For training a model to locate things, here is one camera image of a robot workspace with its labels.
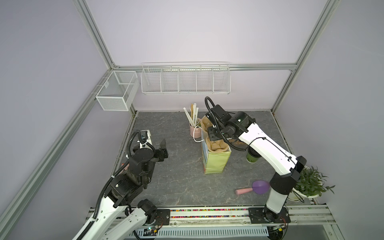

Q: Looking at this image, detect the single brown pulp cup carrier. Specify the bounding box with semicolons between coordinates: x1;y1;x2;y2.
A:
201;117;230;154

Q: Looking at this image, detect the landscape printed paper bag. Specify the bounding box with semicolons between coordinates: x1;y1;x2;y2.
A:
193;136;232;174

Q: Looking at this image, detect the green paper coffee cup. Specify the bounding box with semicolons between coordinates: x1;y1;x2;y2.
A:
246;147;262;164

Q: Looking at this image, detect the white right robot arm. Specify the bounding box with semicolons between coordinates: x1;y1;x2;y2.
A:
205;97;307;224

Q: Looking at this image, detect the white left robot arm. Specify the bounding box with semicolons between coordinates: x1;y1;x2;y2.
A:
74;138;170;240

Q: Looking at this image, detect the pink straw holder cup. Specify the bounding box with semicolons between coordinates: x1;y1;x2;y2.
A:
190;118;202;140

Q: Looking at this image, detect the potted green plant white pot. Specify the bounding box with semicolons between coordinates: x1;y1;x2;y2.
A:
288;166;335;203

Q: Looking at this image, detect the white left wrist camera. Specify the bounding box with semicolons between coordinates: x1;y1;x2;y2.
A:
139;130;153;149

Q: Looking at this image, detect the white wire wall shelf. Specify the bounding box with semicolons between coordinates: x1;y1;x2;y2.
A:
141;62;232;95

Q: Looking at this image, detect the purple scoop with pink handle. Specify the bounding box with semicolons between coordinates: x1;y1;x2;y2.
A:
235;180;270;195

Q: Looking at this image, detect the white mesh wall basket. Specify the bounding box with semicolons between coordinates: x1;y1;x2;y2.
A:
96;71;140;112

